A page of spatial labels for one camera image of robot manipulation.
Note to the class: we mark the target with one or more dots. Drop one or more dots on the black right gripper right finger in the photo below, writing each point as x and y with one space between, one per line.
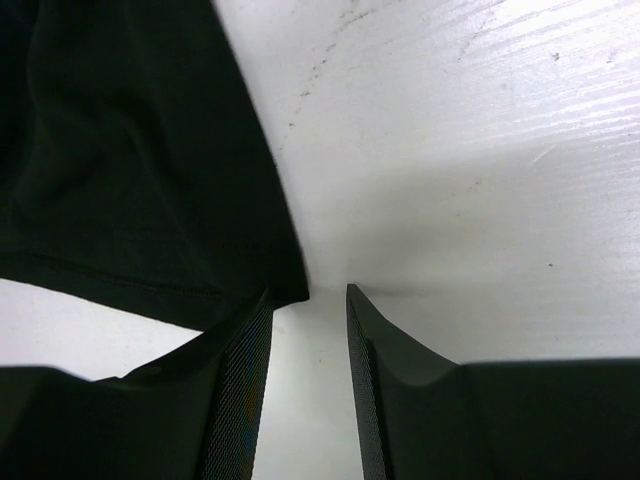
423 416

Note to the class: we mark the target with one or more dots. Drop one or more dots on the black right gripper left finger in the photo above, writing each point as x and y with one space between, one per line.
193 413

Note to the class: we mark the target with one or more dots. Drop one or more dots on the black tank top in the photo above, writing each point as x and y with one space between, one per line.
134 169

